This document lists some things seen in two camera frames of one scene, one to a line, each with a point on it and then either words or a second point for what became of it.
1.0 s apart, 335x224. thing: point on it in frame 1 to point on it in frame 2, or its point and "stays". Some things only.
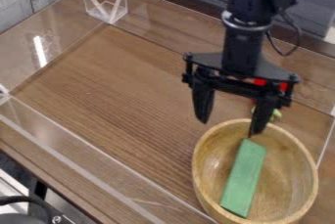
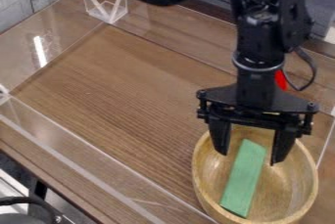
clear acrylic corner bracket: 107,11 stays
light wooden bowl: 289,176 stays
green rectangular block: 246,178 stays
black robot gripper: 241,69 to 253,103
